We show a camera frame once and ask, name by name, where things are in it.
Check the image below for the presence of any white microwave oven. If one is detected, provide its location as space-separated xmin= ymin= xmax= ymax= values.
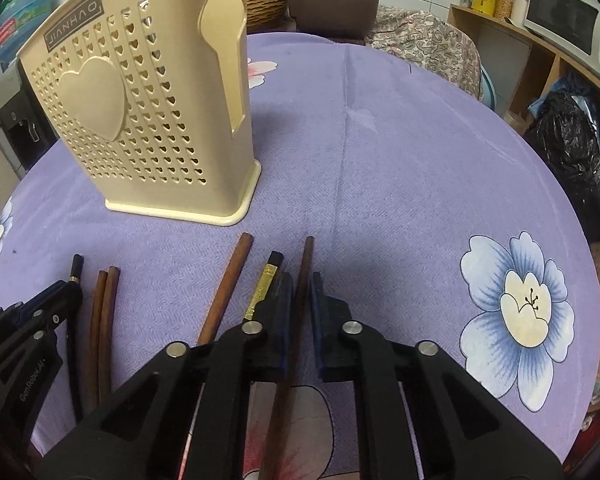
xmin=524 ymin=0 xmax=600 ymax=75

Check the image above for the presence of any purple floral tablecloth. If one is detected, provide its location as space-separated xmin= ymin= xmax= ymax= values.
xmin=0 ymin=32 xmax=600 ymax=457

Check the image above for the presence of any woven basin sink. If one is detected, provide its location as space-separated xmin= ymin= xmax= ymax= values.
xmin=246 ymin=0 xmax=287 ymax=34

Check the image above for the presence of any floral cloth covered chair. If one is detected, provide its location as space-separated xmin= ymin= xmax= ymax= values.
xmin=365 ymin=6 xmax=482 ymax=99

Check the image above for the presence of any black plastic bag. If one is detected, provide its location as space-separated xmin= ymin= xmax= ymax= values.
xmin=524 ymin=74 xmax=600 ymax=243

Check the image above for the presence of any wooden shelf unit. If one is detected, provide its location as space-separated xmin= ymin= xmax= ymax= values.
xmin=448 ymin=4 xmax=600 ymax=134

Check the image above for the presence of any black chopstick group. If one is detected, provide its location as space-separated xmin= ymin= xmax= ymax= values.
xmin=66 ymin=254 xmax=84 ymax=424

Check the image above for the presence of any brown white rice cooker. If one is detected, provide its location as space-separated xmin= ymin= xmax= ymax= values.
xmin=287 ymin=0 xmax=379 ymax=42

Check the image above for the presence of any water dispenser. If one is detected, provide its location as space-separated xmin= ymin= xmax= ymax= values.
xmin=0 ymin=58 xmax=58 ymax=179

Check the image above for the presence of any black chopstick gold band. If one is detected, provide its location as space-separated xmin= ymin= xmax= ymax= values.
xmin=244 ymin=252 xmax=284 ymax=321

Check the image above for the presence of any brown chopstick pair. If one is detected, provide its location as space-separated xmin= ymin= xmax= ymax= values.
xmin=85 ymin=270 xmax=108 ymax=413
xmin=97 ymin=266 xmax=120 ymax=404

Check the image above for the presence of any beige plastic utensil holder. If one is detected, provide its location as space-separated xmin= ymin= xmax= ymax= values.
xmin=18 ymin=0 xmax=261 ymax=226

